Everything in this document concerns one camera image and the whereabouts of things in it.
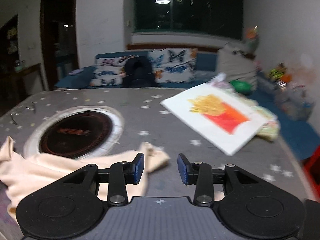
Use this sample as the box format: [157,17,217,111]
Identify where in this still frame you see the cream sweatshirt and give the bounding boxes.
[1,137,170,219]

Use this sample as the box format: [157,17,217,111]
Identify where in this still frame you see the round black table heater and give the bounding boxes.
[23,106,125,159]

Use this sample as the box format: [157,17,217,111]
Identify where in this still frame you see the white fries print bag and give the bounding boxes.
[161,83,267,156]

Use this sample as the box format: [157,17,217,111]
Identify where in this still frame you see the light green folded cloth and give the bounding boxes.
[245,99,280,142]

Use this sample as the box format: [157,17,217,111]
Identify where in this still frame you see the green ball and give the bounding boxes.
[229,80,252,95]

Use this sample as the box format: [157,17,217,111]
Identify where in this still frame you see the black backpack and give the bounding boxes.
[122,56,158,88]

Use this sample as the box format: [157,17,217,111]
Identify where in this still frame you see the butterfly print sofa cushion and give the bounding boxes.
[91,48,197,88]

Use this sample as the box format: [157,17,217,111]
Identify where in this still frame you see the blue sofa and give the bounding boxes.
[54,52,319,160]

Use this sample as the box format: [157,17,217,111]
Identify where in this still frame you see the beige pillow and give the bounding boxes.
[216,46,257,90]

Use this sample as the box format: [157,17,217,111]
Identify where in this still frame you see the yellow green plush toy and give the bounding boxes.
[268,63,292,83]

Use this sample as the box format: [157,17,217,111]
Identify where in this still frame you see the artificial flower bouquet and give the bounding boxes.
[245,26,259,54]

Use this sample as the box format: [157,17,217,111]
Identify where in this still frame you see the dark window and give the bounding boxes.
[135,0,243,40]

